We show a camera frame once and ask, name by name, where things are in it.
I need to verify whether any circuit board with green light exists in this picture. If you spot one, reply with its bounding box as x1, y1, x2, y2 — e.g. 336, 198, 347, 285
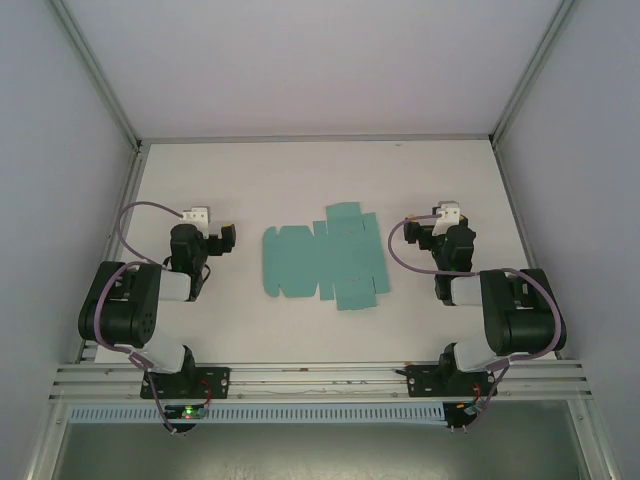
164, 405, 209, 421

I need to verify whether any aluminium mounting rail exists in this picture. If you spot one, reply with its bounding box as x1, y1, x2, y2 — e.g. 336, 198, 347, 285
48, 358, 596, 404

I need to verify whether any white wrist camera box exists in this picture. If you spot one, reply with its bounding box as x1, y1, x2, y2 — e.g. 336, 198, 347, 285
180, 205, 214, 236
432, 201, 462, 236

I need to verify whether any aluminium table side rail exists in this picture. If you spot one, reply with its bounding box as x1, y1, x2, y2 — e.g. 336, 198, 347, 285
74, 143, 147, 364
491, 142, 567, 362

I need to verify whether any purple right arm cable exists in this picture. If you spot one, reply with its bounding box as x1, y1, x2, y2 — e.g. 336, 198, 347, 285
388, 213, 563, 435

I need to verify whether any white slotted cable duct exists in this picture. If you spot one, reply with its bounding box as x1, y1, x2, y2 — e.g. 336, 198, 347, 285
67, 403, 447, 426

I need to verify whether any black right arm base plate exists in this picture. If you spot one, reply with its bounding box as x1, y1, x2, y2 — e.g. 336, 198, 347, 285
404, 364, 497, 400

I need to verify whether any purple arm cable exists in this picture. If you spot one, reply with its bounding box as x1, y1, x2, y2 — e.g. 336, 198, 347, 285
93, 200, 201, 435
388, 213, 563, 435

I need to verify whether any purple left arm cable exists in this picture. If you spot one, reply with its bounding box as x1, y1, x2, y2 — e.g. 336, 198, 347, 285
93, 200, 201, 435

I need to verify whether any aluminium frame post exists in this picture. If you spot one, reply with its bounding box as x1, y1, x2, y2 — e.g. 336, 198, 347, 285
489, 0, 579, 147
48, 0, 144, 150

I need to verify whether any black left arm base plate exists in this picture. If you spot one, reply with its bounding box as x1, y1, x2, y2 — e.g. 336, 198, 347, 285
139, 365, 232, 401

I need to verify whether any teal paper box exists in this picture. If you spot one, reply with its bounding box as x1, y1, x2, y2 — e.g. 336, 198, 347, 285
261, 201, 392, 314

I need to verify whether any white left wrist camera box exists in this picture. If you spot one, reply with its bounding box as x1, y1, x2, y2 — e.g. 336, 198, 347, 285
180, 205, 214, 236

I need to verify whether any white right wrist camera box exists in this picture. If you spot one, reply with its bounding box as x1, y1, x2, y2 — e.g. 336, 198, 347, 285
432, 201, 462, 236

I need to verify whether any aluminium frame leg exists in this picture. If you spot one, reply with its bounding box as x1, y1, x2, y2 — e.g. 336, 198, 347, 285
569, 399, 617, 480
23, 402, 70, 480

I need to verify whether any aluminium frame crossbar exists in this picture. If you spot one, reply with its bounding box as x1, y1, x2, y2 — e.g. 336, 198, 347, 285
137, 132, 495, 145

